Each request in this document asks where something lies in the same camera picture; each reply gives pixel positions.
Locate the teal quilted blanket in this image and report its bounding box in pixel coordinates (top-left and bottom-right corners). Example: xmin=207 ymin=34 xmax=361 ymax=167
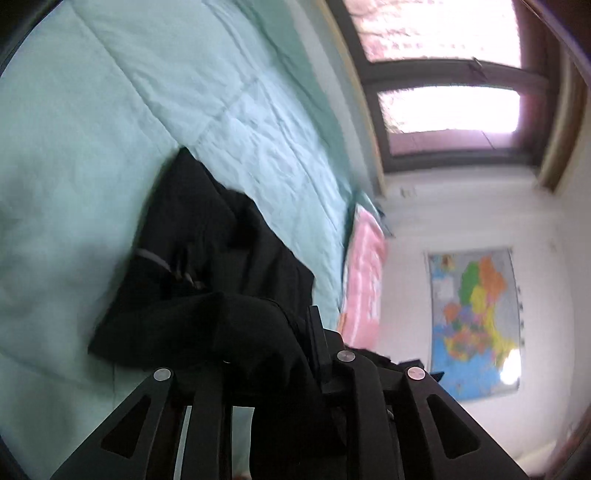
xmin=0 ymin=0 xmax=385 ymax=480

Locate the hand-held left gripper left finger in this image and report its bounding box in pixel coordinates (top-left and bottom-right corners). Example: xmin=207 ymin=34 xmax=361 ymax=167
xmin=50 ymin=367 xmax=234 ymax=480

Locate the black hooded jacket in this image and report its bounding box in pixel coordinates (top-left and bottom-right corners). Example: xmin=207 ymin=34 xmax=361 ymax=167
xmin=88 ymin=147 xmax=393 ymax=480

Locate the teal pillow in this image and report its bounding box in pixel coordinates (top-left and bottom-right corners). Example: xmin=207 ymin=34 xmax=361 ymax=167
xmin=355 ymin=188 xmax=385 ymax=224

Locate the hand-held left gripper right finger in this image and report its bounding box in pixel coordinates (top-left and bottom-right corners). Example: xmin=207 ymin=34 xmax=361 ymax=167
xmin=307 ymin=305 xmax=530 ymax=480

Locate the beige window sill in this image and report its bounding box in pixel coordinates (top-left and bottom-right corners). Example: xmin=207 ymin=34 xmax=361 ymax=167
xmin=318 ymin=0 xmax=389 ymax=199

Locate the pink pillow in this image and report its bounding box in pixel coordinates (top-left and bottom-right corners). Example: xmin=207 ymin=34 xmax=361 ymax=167
xmin=336 ymin=205 xmax=389 ymax=352

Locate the dark framed window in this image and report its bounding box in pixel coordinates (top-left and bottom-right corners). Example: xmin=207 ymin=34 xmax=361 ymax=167
xmin=323 ymin=0 xmax=575 ymax=191

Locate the colourful wall map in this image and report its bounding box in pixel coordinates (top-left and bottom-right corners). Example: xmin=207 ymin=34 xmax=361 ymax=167
xmin=424 ymin=247 xmax=526 ymax=403

